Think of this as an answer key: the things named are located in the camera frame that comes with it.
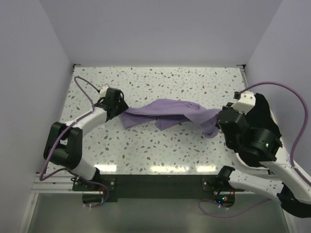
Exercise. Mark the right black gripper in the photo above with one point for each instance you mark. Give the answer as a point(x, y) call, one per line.
point(229, 104)

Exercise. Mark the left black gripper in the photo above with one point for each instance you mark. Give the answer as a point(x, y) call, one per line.
point(122, 107)

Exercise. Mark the purple t shirt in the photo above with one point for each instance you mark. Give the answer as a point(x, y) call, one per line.
point(167, 113)

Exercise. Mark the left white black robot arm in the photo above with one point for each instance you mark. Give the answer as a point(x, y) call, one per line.
point(64, 145)

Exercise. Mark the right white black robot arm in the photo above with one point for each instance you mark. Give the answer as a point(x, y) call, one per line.
point(290, 191)

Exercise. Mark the black t shirt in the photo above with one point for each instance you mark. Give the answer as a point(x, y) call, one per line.
point(262, 115)

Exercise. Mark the white laundry basket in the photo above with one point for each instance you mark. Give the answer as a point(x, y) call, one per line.
point(259, 145)

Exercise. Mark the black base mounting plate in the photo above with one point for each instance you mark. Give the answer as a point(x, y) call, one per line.
point(151, 187)

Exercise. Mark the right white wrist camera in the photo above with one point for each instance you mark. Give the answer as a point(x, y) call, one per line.
point(245, 102)

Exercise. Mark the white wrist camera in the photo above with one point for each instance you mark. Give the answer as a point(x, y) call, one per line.
point(103, 90)
point(245, 102)

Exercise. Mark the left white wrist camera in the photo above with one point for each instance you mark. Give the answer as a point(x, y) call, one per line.
point(103, 90)

